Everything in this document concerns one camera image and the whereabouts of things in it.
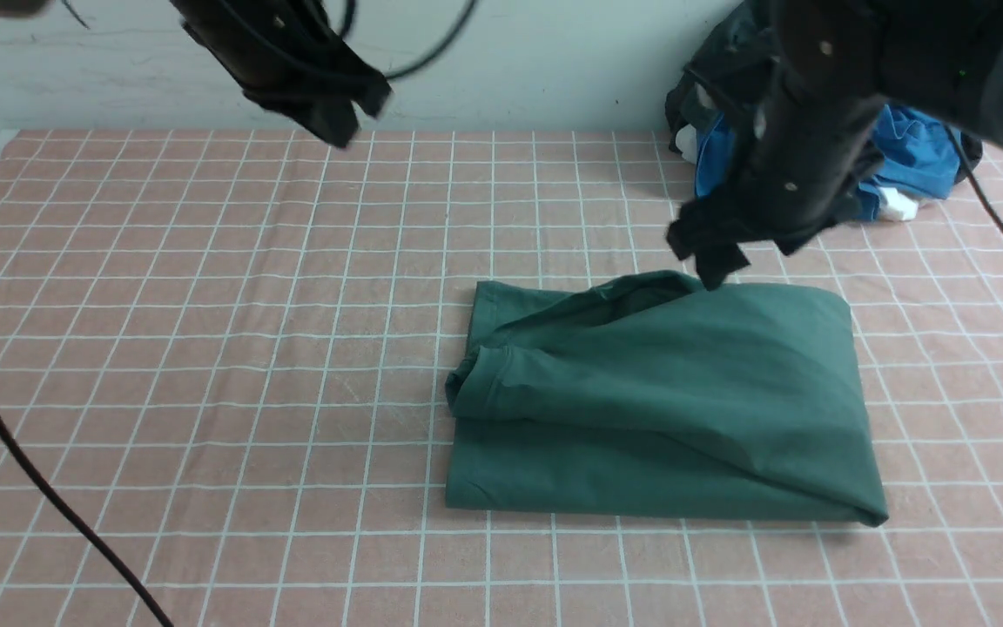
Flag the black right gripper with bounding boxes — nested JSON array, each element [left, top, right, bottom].
[[668, 61, 885, 291]]

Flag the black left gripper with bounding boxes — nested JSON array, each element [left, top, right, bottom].
[[180, 1, 393, 148]]

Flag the green long-sleeved shirt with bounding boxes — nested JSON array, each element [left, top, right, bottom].
[[445, 271, 889, 527]]

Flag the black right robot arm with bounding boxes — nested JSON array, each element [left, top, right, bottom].
[[666, 1, 1003, 259]]

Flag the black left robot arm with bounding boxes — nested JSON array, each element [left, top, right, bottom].
[[0, 1, 735, 148]]

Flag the dark grey garment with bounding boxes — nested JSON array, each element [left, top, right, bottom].
[[665, 1, 983, 182]]

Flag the blue garment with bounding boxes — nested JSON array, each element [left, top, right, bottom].
[[688, 104, 965, 209]]

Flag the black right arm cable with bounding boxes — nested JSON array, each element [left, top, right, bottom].
[[946, 126, 1003, 271]]

